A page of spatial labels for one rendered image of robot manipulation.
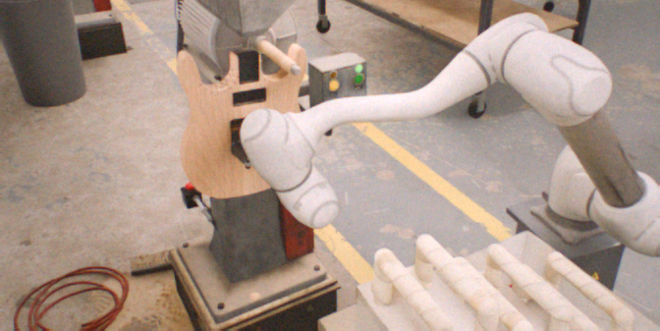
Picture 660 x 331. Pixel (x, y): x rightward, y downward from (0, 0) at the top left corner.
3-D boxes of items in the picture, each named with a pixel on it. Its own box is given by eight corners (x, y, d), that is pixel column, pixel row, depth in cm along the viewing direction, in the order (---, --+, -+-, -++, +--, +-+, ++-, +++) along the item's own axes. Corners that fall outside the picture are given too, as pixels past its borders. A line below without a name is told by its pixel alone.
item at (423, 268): (410, 282, 114) (412, 241, 109) (424, 276, 115) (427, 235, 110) (419, 293, 111) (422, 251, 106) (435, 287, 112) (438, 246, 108)
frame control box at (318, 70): (277, 120, 217) (272, 49, 204) (331, 105, 226) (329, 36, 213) (310, 151, 199) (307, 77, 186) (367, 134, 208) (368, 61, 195)
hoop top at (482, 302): (412, 248, 109) (413, 233, 108) (428, 243, 111) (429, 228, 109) (485, 327, 94) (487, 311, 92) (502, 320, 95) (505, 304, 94)
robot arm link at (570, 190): (577, 185, 199) (590, 124, 188) (623, 217, 185) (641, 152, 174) (534, 198, 194) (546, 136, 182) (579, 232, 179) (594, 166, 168)
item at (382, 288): (369, 297, 111) (370, 255, 106) (385, 291, 112) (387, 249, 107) (379, 308, 108) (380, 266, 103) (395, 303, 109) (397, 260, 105)
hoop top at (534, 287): (481, 256, 119) (483, 243, 118) (495, 250, 121) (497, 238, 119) (560, 329, 104) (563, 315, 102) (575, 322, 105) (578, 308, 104)
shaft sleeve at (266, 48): (257, 43, 171) (267, 38, 172) (260, 53, 173) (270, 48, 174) (287, 66, 157) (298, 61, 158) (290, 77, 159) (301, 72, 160)
